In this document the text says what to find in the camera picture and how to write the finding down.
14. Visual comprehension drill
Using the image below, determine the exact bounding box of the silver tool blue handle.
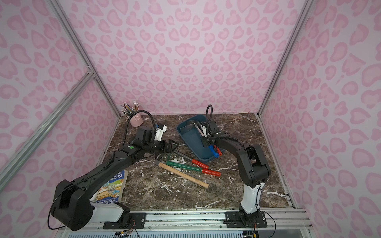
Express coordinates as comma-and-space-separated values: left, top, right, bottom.
194, 122, 220, 158

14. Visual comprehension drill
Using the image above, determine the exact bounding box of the teal plastic storage box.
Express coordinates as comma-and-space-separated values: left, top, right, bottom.
177, 115, 215, 163

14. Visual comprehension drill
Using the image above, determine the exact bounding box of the grey hoe red handle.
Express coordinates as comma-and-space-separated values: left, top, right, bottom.
178, 121, 223, 161

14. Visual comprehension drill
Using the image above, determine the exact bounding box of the wooden handle hammer tool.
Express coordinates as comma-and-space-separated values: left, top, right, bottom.
154, 160, 209, 188

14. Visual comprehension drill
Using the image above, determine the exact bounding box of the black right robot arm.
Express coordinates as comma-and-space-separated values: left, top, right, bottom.
201, 105, 271, 227

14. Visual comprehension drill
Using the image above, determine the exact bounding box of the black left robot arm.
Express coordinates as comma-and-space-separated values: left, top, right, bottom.
48, 119, 179, 231

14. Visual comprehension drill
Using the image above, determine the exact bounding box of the pink pencil cup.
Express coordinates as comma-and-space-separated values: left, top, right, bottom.
129, 113, 143, 128

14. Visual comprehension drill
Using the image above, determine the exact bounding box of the colored pencils bunch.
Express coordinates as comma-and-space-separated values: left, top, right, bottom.
121, 101, 140, 117

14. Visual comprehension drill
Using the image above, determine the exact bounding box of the blue treehouse book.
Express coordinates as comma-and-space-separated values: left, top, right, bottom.
90, 170, 128, 204

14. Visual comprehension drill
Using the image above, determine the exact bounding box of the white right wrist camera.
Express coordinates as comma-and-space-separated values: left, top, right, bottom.
200, 124, 207, 137

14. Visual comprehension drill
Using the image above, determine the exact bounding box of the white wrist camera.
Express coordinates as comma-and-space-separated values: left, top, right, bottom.
154, 123, 167, 141
200, 124, 207, 137

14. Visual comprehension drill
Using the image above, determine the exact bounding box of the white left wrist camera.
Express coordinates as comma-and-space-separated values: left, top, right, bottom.
154, 123, 167, 141

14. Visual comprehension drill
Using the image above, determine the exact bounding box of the grey rake red handle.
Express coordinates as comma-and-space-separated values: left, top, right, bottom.
160, 149, 209, 169

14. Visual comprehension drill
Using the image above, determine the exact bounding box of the green rake red handle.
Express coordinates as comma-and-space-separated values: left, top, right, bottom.
165, 153, 221, 177

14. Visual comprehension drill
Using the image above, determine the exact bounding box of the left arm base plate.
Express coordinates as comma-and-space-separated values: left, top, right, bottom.
103, 212, 147, 230

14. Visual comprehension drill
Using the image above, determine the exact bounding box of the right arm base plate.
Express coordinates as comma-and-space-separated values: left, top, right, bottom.
223, 210, 267, 228

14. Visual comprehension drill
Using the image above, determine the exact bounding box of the aluminium front rail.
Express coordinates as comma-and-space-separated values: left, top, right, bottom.
56, 208, 316, 238

